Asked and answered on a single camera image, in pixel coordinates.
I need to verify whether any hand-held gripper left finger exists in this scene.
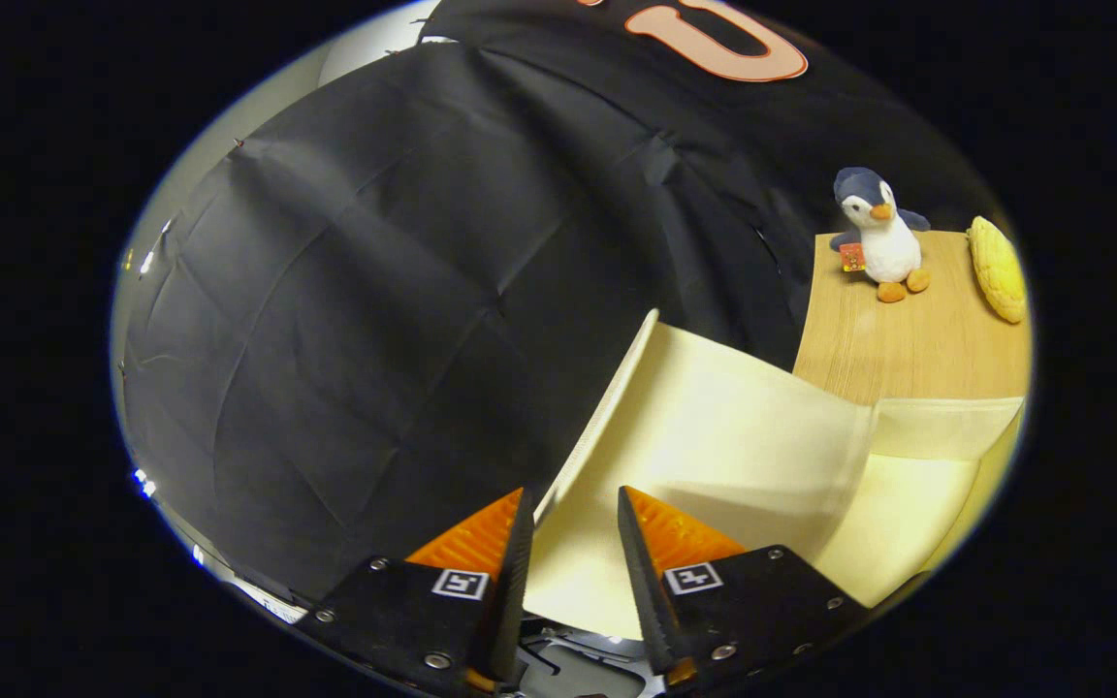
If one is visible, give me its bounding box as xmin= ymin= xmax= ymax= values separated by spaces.
xmin=295 ymin=488 xmax=535 ymax=694

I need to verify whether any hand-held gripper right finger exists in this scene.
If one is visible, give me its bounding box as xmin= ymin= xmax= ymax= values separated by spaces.
xmin=617 ymin=485 xmax=870 ymax=691

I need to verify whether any yellow round plush bun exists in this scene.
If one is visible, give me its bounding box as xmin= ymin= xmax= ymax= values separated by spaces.
xmin=966 ymin=215 xmax=1028 ymax=325

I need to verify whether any cream fabric storage box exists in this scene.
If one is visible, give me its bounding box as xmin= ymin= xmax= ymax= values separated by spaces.
xmin=523 ymin=308 xmax=1027 ymax=641

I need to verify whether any blue white penguin plush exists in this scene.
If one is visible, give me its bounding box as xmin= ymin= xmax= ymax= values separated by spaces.
xmin=830 ymin=167 xmax=933 ymax=303

